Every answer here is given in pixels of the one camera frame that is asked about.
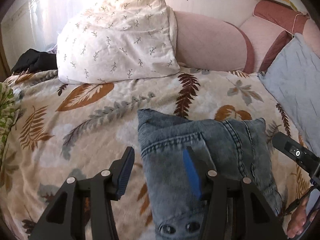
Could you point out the light blue quilted pillow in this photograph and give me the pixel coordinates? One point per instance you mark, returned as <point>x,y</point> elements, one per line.
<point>297,87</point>

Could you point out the blue denim pants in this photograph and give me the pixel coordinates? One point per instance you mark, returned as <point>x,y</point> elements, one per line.
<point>165,180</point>

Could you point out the person's right hand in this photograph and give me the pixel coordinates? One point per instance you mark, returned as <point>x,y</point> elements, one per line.
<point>300,220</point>

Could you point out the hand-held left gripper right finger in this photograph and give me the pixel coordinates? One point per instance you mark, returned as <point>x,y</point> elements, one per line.
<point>192,177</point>

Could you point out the pink padded headboard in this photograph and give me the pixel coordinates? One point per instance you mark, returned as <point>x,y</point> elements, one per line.
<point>267,27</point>

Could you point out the green patterned cloth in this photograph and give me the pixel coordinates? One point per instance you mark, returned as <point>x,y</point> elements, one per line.
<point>6,110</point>

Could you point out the leaf-print blanket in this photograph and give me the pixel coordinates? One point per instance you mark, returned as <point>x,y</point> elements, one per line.
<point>87,130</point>

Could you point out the black cloth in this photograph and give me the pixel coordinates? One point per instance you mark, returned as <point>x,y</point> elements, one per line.
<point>35,61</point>

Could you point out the pink bolster cushion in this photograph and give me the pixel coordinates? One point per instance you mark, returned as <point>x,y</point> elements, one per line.
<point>210,42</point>

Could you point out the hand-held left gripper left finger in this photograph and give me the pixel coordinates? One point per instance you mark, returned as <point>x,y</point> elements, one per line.
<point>124,177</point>

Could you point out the white leaf-print pillow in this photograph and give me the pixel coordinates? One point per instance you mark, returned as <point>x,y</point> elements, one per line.
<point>117,40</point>

